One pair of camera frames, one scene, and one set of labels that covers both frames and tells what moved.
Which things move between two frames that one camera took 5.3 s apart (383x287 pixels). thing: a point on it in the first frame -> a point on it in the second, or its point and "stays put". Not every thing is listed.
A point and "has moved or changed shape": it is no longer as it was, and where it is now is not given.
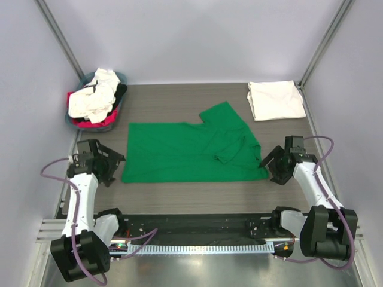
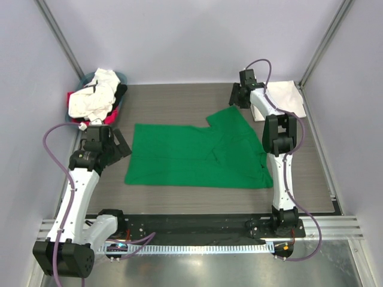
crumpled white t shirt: [96, 99] stays put
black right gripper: [277, 153] -> [236, 86]
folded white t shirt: [274, 100] stays put
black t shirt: [121, 89] stays put
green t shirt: [222, 148] has moved or changed shape
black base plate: [136, 229] stays put
